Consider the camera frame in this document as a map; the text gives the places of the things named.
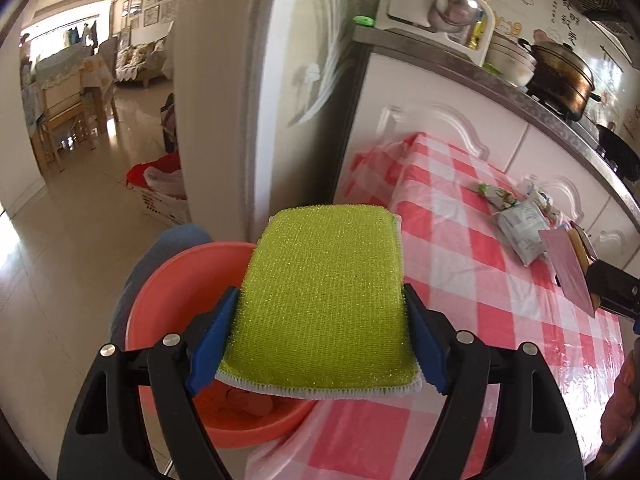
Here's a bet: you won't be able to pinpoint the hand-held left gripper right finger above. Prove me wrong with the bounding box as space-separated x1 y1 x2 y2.
402 282 587 480

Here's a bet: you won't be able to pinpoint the green scouring sponge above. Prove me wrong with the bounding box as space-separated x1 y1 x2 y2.
215 204 423 401

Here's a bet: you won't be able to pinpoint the white laundry basket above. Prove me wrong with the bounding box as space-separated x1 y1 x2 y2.
125 152 191 226

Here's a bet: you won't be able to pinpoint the dining table with cloth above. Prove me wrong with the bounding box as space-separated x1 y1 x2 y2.
22 55 118 171

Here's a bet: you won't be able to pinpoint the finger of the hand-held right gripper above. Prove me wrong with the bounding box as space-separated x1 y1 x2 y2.
585 259 640 317

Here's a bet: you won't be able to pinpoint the white kitchen cabinet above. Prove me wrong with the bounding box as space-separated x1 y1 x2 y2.
345 25 640 281

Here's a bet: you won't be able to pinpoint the patterned sofa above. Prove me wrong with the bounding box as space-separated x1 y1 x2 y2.
115 37 168 88

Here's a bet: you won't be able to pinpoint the green snack wrapper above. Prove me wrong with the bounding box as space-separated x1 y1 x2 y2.
475 182 521 211

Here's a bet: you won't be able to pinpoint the yellow oil bottle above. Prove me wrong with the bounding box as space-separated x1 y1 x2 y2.
467 10 488 51

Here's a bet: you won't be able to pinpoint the wooden chair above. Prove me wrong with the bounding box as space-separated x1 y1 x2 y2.
30 85 91 168

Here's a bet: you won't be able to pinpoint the grey printed snack packet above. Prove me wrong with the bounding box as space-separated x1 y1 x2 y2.
495 200 556 267

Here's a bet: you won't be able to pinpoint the steel ladle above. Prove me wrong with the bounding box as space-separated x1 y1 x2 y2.
430 0 483 28

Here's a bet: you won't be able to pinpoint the orange plastic basin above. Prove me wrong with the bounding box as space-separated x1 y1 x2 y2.
124 241 318 450

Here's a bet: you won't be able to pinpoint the dark cooking pot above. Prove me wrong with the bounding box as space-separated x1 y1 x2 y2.
520 37 603 121

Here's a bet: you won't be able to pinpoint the red snack wrapper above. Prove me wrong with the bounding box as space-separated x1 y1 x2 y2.
539 222 601 318

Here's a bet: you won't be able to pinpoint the black wok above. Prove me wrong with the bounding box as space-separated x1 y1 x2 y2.
595 125 640 183

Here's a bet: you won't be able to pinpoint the wall picture frames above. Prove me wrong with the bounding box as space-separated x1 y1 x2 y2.
120 0 181 31

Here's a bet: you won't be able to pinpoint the stack of white bowls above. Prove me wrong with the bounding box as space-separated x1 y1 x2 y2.
485 35 538 88

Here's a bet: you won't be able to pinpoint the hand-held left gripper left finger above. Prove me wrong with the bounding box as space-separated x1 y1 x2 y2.
56 285 240 480

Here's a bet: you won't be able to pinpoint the person's right forearm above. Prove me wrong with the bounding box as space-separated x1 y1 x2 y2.
600 355 640 466

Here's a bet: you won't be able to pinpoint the red checked tablecloth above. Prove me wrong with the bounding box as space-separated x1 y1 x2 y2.
245 132 626 480

